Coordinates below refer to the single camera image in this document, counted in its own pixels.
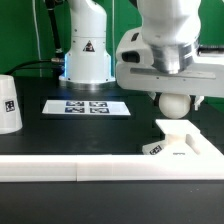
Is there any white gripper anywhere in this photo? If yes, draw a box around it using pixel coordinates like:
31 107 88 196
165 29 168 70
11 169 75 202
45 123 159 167
116 28 224 106

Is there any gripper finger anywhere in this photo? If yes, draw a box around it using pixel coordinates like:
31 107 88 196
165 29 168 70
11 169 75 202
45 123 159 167
194 96 204 111

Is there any white lamp bulb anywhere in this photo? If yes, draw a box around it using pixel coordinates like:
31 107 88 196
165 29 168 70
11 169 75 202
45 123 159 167
159 93 191 119

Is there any white lamp base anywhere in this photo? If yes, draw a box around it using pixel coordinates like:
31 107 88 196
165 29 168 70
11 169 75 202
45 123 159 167
142 119 202 156

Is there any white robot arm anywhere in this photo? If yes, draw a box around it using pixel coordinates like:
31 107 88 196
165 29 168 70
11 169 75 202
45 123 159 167
60 0 224 98

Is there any white lamp hood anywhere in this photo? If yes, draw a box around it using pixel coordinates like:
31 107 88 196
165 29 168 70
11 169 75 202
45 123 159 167
0 75 22 134

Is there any white L-shaped fence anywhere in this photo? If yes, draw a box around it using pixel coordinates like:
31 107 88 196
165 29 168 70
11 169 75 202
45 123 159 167
0 123 224 183

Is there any white tag sheet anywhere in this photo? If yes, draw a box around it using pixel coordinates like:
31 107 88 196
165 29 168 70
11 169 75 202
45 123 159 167
42 100 130 116

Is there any black cable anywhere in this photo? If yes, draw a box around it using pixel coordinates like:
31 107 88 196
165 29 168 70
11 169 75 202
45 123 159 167
4 57 66 76

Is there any black corrugated hose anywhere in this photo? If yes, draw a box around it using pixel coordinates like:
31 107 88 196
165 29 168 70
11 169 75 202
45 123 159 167
44 0 65 54

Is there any white thin cable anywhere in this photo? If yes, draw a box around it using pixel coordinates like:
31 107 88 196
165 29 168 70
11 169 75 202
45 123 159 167
31 0 42 61

